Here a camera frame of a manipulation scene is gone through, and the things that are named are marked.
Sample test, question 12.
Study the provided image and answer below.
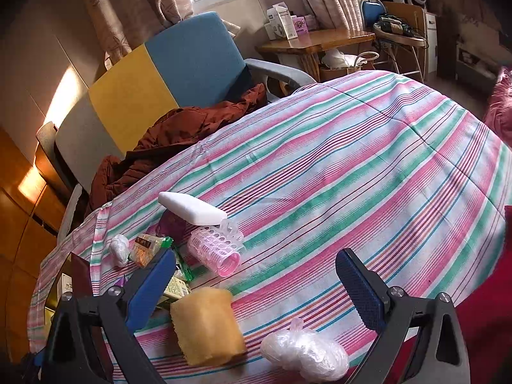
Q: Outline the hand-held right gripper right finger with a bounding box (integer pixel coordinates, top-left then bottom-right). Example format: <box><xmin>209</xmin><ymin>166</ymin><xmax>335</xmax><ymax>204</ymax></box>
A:
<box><xmin>335</xmin><ymin>248</ymin><xmax>471</xmax><ymax>384</ymax></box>

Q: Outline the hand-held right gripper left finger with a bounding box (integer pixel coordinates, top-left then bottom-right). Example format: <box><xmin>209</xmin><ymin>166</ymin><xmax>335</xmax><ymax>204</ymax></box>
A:
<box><xmin>42</xmin><ymin>248</ymin><xmax>177</xmax><ymax>384</ymax></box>

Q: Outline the yellow green small box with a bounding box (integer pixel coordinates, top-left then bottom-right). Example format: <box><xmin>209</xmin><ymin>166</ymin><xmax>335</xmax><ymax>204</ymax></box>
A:
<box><xmin>160</xmin><ymin>275</ymin><xmax>191</xmax><ymax>301</ymax></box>

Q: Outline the yellow green snack packet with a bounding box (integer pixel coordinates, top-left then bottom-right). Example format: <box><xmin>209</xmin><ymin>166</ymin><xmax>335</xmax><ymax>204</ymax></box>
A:
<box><xmin>129</xmin><ymin>235</ymin><xmax>173</xmax><ymax>268</ymax></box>

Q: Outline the small plastic bag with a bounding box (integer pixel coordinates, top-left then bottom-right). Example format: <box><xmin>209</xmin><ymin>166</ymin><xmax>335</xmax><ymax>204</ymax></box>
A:
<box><xmin>109</xmin><ymin>234</ymin><xmax>132</xmax><ymax>267</ymax></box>

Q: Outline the yellow sponge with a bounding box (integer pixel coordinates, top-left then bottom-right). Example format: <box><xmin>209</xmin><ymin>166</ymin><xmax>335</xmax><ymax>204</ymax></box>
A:
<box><xmin>170</xmin><ymin>287</ymin><xmax>247</xmax><ymax>367</ymax></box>

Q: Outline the pink hair rollers pack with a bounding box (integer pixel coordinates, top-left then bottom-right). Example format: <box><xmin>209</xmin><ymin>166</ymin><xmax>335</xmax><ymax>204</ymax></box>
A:
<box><xmin>187</xmin><ymin>218</ymin><xmax>245</xmax><ymax>277</ymax></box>

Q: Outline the dark red storage box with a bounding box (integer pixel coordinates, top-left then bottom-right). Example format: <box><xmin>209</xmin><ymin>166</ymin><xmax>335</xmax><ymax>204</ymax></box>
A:
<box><xmin>43</xmin><ymin>253</ymin><xmax>97</xmax><ymax>302</ymax></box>

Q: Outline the white foam block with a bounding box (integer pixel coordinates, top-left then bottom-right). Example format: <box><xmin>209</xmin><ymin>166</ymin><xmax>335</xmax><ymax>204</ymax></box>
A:
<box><xmin>158</xmin><ymin>191</ymin><xmax>228</xmax><ymax>225</ymax></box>

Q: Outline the large plastic bag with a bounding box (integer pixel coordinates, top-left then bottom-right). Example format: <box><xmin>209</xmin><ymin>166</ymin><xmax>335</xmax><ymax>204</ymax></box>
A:
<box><xmin>261</xmin><ymin>318</ymin><xmax>349</xmax><ymax>382</ymax></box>

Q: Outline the small white box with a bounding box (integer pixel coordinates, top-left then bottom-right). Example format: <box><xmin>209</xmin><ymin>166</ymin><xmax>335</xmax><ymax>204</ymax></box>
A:
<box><xmin>56</xmin><ymin>274</ymin><xmax>75</xmax><ymax>302</ymax></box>

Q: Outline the pink green striped blanket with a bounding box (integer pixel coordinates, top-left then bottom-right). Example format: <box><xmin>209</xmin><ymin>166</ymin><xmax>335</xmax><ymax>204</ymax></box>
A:
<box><xmin>26</xmin><ymin>70</ymin><xmax>512</xmax><ymax>384</ymax></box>

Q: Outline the wooden cabinet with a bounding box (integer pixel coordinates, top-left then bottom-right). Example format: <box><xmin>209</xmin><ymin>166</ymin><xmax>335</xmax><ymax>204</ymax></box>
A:
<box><xmin>0</xmin><ymin>124</ymin><xmax>67</xmax><ymax>353</ymax></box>

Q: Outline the brown padded jacket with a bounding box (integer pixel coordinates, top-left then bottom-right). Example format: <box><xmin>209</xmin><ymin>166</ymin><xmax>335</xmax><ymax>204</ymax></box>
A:
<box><xmin>84</xmin><ymin>83</ymin><xmax>268</xmax><ymax>219</ymax></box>

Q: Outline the basket with white bag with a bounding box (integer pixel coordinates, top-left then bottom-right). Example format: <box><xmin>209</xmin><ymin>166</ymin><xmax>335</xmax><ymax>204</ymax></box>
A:
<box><xmin>320</xmin><ymin>50</ymin><xmax>380</xmax><ymax>83</ymax></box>

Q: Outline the pink pillow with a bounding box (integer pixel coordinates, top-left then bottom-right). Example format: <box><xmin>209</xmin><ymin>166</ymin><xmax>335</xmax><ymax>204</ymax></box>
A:
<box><xmin>482</xmin><ymin>66</ymin><xmax>512</xmax><ymax>145</ymax></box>

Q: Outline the yellow blue grey sofa chair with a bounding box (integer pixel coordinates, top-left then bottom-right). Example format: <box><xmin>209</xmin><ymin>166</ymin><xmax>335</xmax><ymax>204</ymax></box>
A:
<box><xmin>35</xmin><ymin>11</ymin><xmax>316</xmax><ymax>249</ymax></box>

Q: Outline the wooden side table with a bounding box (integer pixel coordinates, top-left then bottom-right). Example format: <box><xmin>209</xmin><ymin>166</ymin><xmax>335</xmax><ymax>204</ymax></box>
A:
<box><xmin>256</xmin><ymin>28</ymin><xmax>377</xmax><ymax>83</ymax></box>

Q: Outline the purple carton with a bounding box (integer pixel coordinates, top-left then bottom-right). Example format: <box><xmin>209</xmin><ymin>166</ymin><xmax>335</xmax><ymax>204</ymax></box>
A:
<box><xmin>291</xmin><ymin>15</ymin><xmax>316</xmax><ymax>36</ymax></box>

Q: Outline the tall white carton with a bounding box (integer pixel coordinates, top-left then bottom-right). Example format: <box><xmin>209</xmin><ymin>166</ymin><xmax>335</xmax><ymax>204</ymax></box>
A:
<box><xmin>267</xmin><ymin>4</ymin><xmax>299</xmax><ymax>41</ymax></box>

